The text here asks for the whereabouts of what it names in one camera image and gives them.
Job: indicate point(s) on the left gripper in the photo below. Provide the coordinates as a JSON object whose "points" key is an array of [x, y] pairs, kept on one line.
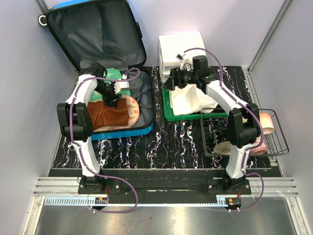
{"points": [[112, 100]]}

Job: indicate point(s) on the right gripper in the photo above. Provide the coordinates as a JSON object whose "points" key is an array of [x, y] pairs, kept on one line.
{"points": [[175, 73]]}

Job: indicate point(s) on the white towel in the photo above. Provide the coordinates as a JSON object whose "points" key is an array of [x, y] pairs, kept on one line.
{"points": [[190, 100]]}

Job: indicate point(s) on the brown suede cloth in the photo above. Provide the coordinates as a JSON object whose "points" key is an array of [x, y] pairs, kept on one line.
{"points": [[104, 116]]}

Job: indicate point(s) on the pink mesh patterned pouch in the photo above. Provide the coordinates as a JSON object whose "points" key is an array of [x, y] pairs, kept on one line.
{"points": [[133, 110]]}

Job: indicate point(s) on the blue fish-print suitcase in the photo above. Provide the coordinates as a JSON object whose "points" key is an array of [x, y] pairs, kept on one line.
{"points": [[105, 32]]}

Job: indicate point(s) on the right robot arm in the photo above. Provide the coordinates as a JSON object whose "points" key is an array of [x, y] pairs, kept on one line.
{"points": [[243, 125]]}

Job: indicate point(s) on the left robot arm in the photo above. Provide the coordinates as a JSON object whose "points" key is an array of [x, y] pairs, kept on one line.
{"points": [[76, 124]]}

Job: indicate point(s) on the green plastic tray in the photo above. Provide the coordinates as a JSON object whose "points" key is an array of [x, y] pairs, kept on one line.
{"points": [[218, 112]]}

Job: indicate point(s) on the white plastic drawer unit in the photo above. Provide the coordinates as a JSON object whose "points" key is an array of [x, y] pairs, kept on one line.
{"points": [[177, 48]]}

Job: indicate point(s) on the speckled grey plate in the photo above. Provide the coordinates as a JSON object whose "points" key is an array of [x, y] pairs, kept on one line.
{"points": [[222, 148]]}

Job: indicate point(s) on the light pink cup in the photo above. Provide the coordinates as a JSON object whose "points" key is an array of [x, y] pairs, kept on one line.
{"points": [[266, 123]]}

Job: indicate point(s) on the pink patterned cup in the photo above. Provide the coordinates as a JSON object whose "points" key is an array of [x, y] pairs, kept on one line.
{"points": [[259, 150]]}

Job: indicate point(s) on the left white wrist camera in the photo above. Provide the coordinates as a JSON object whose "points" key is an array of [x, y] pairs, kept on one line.
{"points": [[121, 84]]}

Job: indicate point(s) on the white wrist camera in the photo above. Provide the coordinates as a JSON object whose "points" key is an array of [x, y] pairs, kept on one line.
{"points": [[121, 84], [183, 58]]}

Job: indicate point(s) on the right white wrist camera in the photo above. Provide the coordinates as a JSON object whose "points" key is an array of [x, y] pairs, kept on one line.
{"points": [[183, 58]]}

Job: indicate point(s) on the black wire basket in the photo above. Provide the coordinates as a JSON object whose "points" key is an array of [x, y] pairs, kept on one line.
{"points": [[213, 131]]}

